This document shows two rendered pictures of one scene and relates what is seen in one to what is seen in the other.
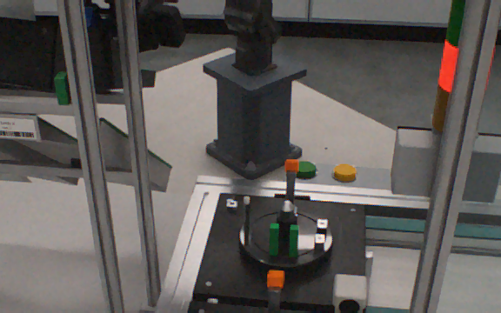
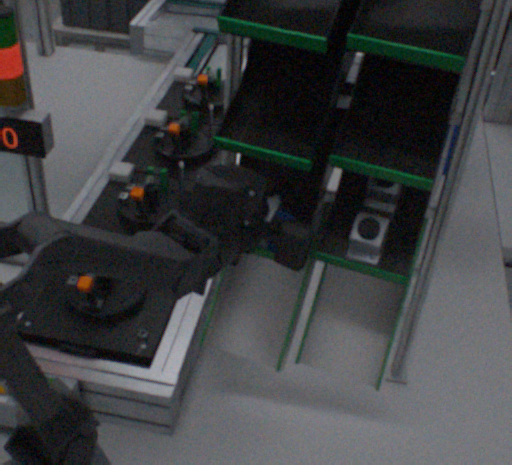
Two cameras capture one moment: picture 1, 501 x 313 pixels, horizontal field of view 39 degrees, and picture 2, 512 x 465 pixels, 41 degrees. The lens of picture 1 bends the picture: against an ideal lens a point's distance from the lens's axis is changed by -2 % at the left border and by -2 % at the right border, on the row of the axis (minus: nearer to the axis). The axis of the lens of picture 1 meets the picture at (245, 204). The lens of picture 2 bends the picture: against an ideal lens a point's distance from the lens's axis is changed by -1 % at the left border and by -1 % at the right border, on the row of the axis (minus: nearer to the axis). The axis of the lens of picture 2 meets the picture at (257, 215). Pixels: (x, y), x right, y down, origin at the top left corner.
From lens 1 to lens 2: 171 cm
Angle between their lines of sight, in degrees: 106
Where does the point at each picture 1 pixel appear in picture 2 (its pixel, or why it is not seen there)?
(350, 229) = (42, 304)
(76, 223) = (310, 444)
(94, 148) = not seen: hidden behind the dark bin
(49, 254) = (328, 403)
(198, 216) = (176, 347)
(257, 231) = (128, 290)
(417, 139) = (35, 113)
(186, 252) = (191, 306)
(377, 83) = not seen: outside the picture
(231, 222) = (147, 321)
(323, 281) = not seen: hidden behind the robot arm
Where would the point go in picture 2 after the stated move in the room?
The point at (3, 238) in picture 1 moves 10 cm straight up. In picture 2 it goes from (383, 428) to (394, 390)
